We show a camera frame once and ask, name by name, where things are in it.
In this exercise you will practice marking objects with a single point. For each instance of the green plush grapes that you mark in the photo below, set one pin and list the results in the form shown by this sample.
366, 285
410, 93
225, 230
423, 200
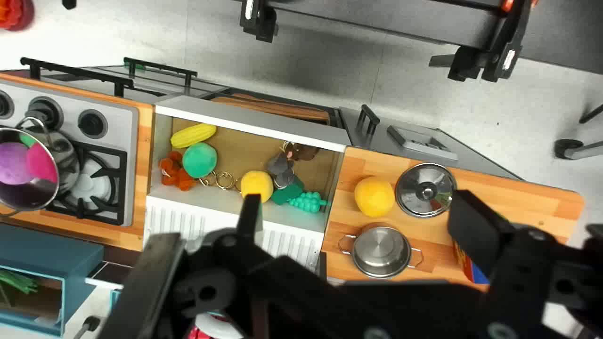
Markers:
312, 202

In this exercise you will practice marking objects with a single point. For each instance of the black metal rack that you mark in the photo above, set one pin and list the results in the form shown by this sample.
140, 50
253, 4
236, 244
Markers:
76, 70

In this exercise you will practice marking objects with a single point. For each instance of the wooden toy kitchen counter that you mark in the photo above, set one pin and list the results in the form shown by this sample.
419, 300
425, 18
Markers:
540, 200

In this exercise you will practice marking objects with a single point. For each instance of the orange plush toy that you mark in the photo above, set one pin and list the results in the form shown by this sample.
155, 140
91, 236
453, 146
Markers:
172, 172

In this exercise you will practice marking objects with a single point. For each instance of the silver pot lid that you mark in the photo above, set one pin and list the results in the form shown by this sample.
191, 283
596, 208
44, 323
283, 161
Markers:
425, 191

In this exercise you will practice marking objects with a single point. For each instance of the black stove knob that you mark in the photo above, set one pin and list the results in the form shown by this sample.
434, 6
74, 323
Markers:
93, 123
3, 104
46, 112

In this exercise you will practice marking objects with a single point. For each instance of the grey plush mouse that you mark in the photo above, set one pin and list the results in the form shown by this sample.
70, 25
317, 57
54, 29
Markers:
282, 168

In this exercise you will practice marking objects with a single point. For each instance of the teal planter bin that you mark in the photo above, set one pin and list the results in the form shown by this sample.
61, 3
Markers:
44, 257

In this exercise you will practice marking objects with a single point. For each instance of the metal key rings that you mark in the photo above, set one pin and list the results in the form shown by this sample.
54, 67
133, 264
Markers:
221, 181

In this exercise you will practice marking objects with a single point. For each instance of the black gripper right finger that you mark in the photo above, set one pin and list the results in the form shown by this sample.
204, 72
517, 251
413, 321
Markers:
502, 251

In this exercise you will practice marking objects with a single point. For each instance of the large silver pot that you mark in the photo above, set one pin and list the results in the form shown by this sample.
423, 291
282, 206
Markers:
63, 157

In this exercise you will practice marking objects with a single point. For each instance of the red plush object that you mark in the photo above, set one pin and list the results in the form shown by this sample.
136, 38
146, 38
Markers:
14, 12

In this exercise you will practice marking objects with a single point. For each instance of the black stove grate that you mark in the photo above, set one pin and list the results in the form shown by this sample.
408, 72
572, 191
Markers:
116, 181

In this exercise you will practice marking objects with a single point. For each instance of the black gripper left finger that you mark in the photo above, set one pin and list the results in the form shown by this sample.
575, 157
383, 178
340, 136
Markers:
152, 283

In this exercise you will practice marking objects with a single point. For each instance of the pink plush toy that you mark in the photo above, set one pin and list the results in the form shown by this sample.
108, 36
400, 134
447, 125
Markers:
42, 165

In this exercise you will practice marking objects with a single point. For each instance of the black stand foot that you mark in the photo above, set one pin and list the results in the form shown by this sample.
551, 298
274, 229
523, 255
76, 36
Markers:
257, 20
491, 48

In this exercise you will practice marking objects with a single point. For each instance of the yellow plush pear toy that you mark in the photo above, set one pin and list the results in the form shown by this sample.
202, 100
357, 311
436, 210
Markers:
374, 197

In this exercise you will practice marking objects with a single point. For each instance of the purple plush toy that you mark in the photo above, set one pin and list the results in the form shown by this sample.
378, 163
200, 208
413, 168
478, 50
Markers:
12, 165

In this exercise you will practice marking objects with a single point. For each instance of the white toy sink basin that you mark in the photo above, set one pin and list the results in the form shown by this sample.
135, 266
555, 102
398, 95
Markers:
208, 219

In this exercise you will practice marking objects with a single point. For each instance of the green plush ball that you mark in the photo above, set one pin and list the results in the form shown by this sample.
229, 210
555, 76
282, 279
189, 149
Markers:
200, 161

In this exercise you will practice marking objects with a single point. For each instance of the grey toy stove top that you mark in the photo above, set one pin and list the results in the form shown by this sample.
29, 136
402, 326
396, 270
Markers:
123, 134

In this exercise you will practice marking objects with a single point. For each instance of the yellow plush ball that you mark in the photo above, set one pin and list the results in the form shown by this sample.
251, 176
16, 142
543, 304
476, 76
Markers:
257, 185

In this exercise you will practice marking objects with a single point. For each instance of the yellow elongated plush toy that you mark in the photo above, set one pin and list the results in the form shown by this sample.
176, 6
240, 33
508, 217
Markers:
193, 136

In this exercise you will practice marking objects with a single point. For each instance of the black chair base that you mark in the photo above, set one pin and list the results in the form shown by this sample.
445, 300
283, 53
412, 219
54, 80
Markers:
572, 149

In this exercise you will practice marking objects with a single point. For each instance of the small silver pot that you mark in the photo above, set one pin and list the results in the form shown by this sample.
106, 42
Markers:
381, 251

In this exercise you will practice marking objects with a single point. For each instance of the colourful toy cube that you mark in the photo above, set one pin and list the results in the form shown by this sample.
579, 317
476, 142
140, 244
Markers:
472, 270

